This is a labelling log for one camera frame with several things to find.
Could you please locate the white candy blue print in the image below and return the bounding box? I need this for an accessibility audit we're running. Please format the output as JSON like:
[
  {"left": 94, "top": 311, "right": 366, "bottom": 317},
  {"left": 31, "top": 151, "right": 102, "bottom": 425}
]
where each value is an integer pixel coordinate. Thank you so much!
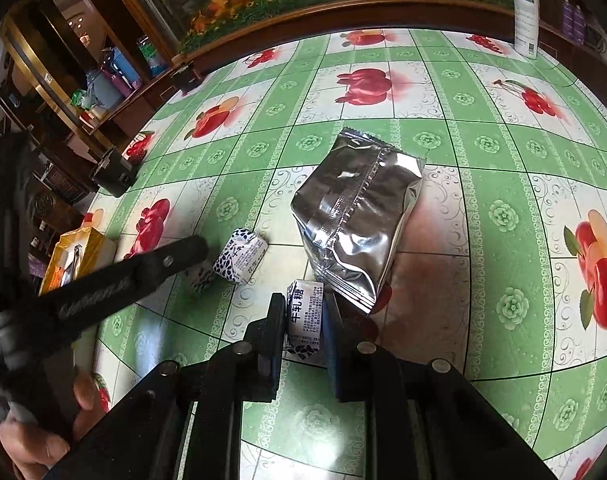
[
  {"left": 284, "top": 280, "right": 325, "bottom": 362},
  {"left": 212, "top": 227, "right": 270, "bottom": 286}
]

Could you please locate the wooden shelf cabinet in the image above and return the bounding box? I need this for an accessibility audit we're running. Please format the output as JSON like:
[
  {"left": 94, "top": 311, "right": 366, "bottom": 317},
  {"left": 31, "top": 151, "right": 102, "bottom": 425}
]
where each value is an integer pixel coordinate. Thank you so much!
[{"left": 0, "top": 0, "right": 184, "bottom": 241}]

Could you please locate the white spray bottle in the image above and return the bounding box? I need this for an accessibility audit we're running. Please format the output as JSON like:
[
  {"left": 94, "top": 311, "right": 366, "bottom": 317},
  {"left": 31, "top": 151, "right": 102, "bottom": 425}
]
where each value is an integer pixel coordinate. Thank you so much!
[{"left": 512, "top": 0, "right": 541, "bottom": 61}]

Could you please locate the white tray with yellow rim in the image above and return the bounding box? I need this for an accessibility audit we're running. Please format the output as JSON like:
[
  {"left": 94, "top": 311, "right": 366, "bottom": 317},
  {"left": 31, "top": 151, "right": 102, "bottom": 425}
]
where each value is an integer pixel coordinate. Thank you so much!
[{"left": 37, "top": 226, "right": 118, "bottom": 297}]

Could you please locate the small black clip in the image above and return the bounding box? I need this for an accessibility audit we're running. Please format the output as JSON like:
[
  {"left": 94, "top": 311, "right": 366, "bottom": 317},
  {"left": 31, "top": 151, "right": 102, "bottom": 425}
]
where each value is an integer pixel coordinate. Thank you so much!
[{"left": 174, "top": 61, "right": 202, "bottom": 97}]

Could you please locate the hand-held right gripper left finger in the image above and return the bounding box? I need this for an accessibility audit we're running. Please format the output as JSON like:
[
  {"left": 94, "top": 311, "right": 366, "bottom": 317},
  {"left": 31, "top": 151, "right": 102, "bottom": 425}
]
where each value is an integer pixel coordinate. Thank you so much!
[{"left": 43, "top": 292, "right": 287, "bottom": 480}]

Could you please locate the dark wooden side cabinet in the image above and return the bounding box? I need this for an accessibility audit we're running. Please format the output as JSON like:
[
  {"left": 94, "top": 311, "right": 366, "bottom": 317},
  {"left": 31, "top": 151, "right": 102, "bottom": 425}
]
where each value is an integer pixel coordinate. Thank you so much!
[{"left": 533, "top": 0, "right": 607, "bottom": 107}]

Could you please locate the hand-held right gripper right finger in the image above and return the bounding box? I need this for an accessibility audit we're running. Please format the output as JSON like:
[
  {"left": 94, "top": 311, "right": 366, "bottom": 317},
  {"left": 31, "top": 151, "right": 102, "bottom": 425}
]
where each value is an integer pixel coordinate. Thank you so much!
[{"left": 323, "top": 297, "right": 559, "bottom": 480}]

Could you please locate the green white bottle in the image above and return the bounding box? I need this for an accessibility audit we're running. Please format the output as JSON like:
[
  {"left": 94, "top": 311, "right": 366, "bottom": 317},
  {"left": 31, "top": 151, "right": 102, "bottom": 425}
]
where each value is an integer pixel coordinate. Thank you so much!
[{"left": 136, "top": 35, "right": 169, "bottom": 78}]

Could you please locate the blue bottle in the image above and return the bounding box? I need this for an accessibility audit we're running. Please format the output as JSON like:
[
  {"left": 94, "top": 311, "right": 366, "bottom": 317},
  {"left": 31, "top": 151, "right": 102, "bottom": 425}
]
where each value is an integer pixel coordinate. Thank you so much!
[{"left": 110, "top": 46, "right": 142, "bottom": 89}]

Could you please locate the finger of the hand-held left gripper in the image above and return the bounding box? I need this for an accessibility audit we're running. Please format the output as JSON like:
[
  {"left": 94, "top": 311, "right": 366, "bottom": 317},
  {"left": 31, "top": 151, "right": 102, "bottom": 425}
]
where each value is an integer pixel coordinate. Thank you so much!
[{"left": 36, "top": 235, "right": 210, "bottom": 347}]

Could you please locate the black box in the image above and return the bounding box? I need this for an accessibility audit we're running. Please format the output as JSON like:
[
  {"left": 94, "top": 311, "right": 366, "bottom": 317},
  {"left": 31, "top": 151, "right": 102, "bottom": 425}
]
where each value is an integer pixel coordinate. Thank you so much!
[{"left": 88, "top": 148, "right": 139, "bottom": 199}]

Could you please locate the purple bottles pair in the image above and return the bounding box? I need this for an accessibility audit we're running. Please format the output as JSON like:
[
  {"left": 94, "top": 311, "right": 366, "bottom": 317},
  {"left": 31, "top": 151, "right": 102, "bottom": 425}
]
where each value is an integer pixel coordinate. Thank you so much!
[{"left": 560, "top": 0, "right": 587, "bottom": 37}]

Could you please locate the person's left hand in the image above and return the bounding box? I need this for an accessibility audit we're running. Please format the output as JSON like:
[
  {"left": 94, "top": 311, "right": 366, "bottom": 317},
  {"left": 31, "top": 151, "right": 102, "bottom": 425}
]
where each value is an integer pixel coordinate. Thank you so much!
[{"left": 0, "top": 369, "right": 110, "bottom": 480}]

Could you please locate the green fruit print tablecloth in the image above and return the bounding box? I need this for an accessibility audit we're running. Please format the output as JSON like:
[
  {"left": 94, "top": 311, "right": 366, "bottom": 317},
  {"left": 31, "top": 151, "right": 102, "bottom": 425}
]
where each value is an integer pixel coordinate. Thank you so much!
[{"left": 73, "top": 27, "right": 607, "bottom": 480}]

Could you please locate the silver foil bag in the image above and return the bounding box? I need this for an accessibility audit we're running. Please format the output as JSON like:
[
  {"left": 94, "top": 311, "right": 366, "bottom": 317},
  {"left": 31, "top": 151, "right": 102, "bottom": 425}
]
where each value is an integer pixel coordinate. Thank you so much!
[{"left": 290, "top": 127, "right": 427, "bottom": 317}]

